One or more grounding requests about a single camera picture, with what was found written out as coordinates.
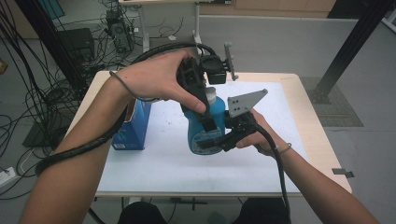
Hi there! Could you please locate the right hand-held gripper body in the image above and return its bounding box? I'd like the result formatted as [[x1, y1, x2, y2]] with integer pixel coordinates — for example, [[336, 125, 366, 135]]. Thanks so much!
[[222, 89, 269, 153]]

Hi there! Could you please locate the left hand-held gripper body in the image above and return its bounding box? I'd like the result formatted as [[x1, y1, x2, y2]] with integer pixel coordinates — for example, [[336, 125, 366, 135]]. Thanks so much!
[[177, 41, 240, 120]]

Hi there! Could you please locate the blue plastic bottle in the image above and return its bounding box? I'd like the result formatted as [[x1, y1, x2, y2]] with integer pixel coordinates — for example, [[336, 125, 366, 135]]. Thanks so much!
[[181, 87, 227, 156]]

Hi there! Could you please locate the blue cardboard box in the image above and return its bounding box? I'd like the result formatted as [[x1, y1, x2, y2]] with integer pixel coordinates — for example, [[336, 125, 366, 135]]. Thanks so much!
[[111, 97, 152, 151]]

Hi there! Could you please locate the person's right hand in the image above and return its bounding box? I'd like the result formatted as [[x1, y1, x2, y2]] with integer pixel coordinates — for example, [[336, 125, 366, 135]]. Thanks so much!
[[234, 107, 292, 158]]

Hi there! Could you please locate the person's left hand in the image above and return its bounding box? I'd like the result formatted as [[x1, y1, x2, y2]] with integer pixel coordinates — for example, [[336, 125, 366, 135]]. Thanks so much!
[[116, 48, 208, 115]]

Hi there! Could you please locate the white table mat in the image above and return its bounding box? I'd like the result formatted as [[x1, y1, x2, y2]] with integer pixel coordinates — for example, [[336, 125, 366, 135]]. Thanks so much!
[[96, 79, 309, 194]]

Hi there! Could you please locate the black metal crossbar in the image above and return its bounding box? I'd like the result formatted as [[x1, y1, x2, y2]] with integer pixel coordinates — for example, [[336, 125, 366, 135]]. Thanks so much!
[[170, 197, 209, 212]]

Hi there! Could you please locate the person's right leg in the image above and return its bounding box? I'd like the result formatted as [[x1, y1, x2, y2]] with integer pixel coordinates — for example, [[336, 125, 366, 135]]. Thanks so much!
[[233, 197, 289, 224]]

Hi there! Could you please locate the person's leg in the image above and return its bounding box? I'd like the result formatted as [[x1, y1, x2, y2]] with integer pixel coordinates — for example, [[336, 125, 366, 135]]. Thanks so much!
[[117, 201, 169, 224], [233, 197, 289, 224]]

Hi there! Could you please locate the computer tower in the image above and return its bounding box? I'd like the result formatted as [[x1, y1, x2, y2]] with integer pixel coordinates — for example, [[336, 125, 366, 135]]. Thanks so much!
[[106, 8, 134, 54]]

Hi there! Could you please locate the person's left leg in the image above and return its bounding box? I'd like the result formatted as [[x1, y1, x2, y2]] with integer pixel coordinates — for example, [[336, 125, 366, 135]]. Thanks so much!
[[117, 201, 169, 224]]

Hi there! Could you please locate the black box case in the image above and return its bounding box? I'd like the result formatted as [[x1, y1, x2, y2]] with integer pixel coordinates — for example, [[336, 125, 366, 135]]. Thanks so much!
[[57, 27, 95, 63]]

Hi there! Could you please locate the black metal stand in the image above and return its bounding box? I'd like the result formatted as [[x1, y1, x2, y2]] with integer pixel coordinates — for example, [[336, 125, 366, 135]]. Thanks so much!
[[13, 0, 90, 94], [307, 0, 396, 105]]

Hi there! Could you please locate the teal panel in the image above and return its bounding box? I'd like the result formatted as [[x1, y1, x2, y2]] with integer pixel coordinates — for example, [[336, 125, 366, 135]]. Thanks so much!
[[38, 0, 65, 20]]

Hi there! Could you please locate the black floor mat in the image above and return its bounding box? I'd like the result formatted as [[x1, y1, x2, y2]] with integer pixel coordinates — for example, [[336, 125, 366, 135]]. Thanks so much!
[[21, 118, 74, 148]]

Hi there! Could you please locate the white power strip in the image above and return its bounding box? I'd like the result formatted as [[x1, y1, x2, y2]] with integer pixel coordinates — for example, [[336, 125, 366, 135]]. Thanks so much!
[[0, 166, 17, 188]]

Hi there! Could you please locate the right wrist grey cord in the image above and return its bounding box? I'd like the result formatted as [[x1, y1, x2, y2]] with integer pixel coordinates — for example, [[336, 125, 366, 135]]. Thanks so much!
[[270, 142, 293, 157]]

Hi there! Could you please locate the wrist grey cord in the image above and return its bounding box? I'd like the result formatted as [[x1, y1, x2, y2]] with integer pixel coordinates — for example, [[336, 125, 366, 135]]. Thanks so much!
[[270, 142, 293, 157], [108, 70, 163, 103]]

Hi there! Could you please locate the white desk frame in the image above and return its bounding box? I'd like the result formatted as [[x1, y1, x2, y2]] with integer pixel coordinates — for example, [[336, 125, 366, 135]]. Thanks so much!
[[119, 0, 206, 54]]

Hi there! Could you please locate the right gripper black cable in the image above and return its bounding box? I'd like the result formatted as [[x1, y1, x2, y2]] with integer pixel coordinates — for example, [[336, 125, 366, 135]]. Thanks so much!
[[255, 124, 292, 224]]

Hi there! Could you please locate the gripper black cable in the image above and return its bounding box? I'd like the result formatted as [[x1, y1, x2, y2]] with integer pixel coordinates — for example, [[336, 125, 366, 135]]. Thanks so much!
[[255, 124, 292, 224], [35, 41, 218, 224]]

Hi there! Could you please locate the left wrist grey cord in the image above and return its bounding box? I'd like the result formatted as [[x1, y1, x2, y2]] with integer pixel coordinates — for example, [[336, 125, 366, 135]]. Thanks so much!
[[108, 70, 163, 103]]

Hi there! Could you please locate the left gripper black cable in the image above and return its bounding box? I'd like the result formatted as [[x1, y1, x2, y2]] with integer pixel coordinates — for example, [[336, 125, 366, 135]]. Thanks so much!
[[35, 41, 218, 224]]

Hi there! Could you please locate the bundle of black cables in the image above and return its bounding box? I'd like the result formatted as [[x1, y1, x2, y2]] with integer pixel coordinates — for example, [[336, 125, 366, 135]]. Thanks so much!
[[0, 0, 104, 200]]

